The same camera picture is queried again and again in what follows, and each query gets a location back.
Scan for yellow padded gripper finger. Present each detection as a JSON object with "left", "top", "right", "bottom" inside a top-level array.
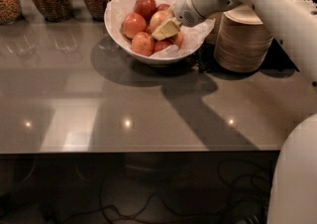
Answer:
[{"left": 152, "top": 17, "right": 181, "bottom": 41}]

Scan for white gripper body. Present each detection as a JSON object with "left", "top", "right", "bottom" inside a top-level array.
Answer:
[{"left": 173, "top": 0, "right": 206, "bottom": 27}]

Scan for red-yellow apple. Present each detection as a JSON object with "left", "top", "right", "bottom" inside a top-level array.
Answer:
[{"left": 149, "top": 10, "right": 173, "bottom": 33}]

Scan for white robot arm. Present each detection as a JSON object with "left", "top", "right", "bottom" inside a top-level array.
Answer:
[{"left": 153, "top": 0, "right": 317, "bottom": 83}]

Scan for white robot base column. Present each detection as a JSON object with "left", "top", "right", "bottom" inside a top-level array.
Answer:
[{"left": 267, "top": 114, "right": 317, "bottom": 224}]

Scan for right small red apple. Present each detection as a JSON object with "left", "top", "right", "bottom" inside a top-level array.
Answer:
[{"left": 171, "top": 32, "right": 184, "bottom": 48}]

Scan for front middle red apple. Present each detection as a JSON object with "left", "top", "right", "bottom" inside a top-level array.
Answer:
[{"left": 154, "top": 39, "right": 172, "bottom": 53}]

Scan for back right red apple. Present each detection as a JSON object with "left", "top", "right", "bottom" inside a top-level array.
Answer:
[{"left": 156, "top": 3, "right": 170, "bottom": 11}]

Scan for dark red top apple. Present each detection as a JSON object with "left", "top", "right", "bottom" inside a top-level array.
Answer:
[{"left": 134, "top": 0, "right": 157, "bottom": 21}]

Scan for front left red apple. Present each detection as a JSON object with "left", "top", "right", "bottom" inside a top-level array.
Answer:
[{"left": 131, "top": 32, "right": 156, "bottom": 56}]

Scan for white paper bowl liner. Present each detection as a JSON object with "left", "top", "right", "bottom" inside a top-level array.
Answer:
[{"left": 104, "top": 0, "right": 216, "bottom": 59}]

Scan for white ceramic bowl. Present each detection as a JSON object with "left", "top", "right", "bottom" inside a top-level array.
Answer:
[{"left": 103, "top": 0, "right": 206, "bottom": 67}]

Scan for rear stack paper bowls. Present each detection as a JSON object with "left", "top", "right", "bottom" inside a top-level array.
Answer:
[{"left": 205, "top": 12, "right": 223, "bottom": 45}]

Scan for stack paper bowls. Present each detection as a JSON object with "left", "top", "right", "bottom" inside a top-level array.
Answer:
[
  {"left": 205, "top": 12, "right": 223, "bottom": 45},
  {"left": 214, "top": 5, "right": 273, "bottom": 73}
]

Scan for black mesh mat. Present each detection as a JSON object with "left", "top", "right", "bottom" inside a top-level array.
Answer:
[{"left": 196, "top": 43, "right": 228, "bottom": 73}]

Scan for front stack paper bowls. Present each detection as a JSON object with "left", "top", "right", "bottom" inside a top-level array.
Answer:
[{"left": 214, "top": 5, "right": 273, "bottom": 73}]

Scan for left glass cereal jar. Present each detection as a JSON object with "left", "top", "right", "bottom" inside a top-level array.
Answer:
[{"left": 0, "top": 0, "right": 22, "bottom": 25}]

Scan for black cables on floor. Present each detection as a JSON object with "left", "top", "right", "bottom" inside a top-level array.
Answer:
[{"left": 55, "top": 158, "right": 275, "bottom": 224}]

